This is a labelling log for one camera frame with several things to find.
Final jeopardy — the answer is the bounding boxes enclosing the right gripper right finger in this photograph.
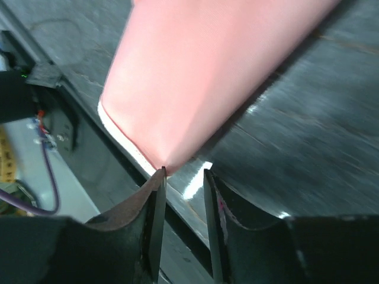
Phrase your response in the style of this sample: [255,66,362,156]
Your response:
[204,170,284,283]

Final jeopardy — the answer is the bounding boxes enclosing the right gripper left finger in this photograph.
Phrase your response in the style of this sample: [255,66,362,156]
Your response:
[86,167,166,283]

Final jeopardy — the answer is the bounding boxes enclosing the light pink satin napkin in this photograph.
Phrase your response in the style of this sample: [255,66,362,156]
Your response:
[98,0,337,176]

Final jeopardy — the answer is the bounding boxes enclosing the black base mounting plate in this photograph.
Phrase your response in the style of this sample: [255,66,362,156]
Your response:
[1,1,213,283]

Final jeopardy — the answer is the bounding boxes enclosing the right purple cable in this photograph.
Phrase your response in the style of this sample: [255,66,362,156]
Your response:
[0,138,60,216]

